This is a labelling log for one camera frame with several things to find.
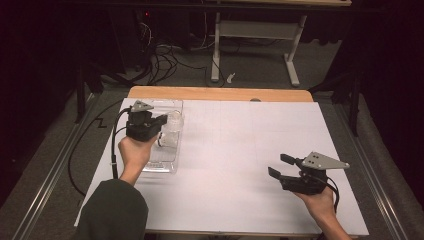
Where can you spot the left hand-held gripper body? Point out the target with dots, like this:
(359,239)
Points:
(141,126)

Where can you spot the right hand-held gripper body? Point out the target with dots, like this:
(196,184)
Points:
(306,181)

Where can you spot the white shuttlecock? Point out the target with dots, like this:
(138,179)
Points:
(170,139)
(175,120)

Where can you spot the clear plastic tray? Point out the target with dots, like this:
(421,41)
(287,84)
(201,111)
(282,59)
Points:
(163,163)

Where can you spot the person's right hand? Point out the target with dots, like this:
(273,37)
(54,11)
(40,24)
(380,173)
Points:
(320,203)

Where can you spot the person's left hand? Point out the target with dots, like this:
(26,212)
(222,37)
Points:
(135,156)

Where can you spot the wooden table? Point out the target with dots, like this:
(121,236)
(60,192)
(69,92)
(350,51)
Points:
(216,93)

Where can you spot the black metal stand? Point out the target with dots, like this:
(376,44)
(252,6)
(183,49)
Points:
(354,106)
(80,96)

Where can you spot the small white floor scrap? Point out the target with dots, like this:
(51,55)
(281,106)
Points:
(230,78)

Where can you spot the metal floor rail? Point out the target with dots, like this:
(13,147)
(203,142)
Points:
(46,186)
(376,191)

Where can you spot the white metal desk frame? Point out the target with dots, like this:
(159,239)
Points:
(256,29)

